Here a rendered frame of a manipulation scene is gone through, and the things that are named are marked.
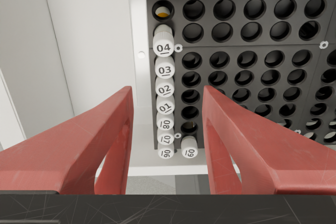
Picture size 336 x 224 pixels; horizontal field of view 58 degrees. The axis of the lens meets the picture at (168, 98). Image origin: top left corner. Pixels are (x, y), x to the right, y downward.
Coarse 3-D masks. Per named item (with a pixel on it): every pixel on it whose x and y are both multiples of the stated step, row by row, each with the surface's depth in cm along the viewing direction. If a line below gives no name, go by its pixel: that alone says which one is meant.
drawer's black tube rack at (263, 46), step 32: (192, 0) 21; (224, 0) 20; (256, 0) 20; (288, 0) 20; (320, 0) 21; (192, 32) 22; (224, 32) 22; (256, 32) 19; (288, 32) 19; (320, 32) 19; (192, 64) 20; (224, 64) 20; (256, 64) 20; (288, 64) 20; (320, 64) 20; (192, 96) 25; (256, 96) 21; (288, 96) 25; (320, 96) 22; (192, 128) 24; (288, 128) 23; (320, 128) 23
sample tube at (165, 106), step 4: (160, 96) 21; (172, 96) 21; (156, 100) 21; (160, 100) 20; (164, 100) 20; (168, 100) 20; (172, 100) 20; (156, 104) 20; (160, 104) 20; (164, 104) 20; (168, 104) 20; (172, 104) 20; (160, 108) 20; (164, 108) 20; (168, 108) 20; (172, 108) 20; (160, 112) 20; (164, 112) 20; (168, 112) 20
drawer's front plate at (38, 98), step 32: (0, 0) 17; (32, 0) 21; (0, 32) 17; (32, 32) 21; (0, 64) 17; (32, 64) 21; (0, 96) 18; (32, 96) 21; (64, 96) 27; (0, 128) 19; (32, 128) 20
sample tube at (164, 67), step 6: (156, 60) 19; (162, 60) 19; (168, 60) 19; (156, 66) 19; (162, 66) 18; (168, 66) 18; (174, 66) 19; (156, 72) 19; (162, 72) 19; (168, 72) 19; (162, 78) 19
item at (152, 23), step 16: (160, 0) 17; (176, 0) 17; (176, 16) 18; (176, 32) 19; (176, 64) 20; (176, 80) 20; (176, 96) 21; (176, 112) 22; (176, 128) 23; (176, 144) 24
